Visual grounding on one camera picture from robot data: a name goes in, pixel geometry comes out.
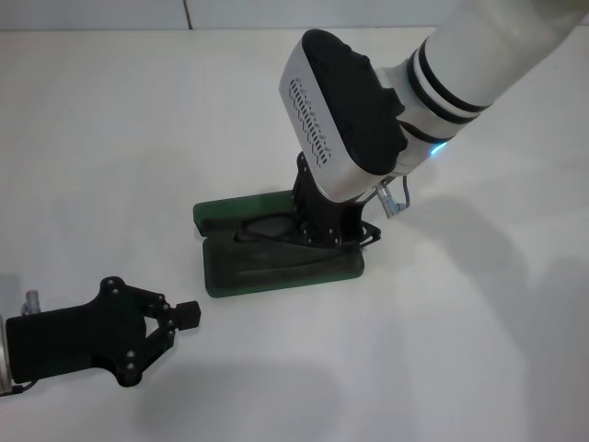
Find green glasses case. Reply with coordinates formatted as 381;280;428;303
191;191;366;299

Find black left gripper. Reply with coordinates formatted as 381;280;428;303
5;274;202;388

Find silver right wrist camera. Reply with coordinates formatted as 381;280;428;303
279;29;409;204

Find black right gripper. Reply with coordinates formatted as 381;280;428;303
292;151;369;250

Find black glasses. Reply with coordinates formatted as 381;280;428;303
233;214;384;277

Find grey cable with clear plug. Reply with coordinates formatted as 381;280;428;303
367;177;413;217
20;288;42;315

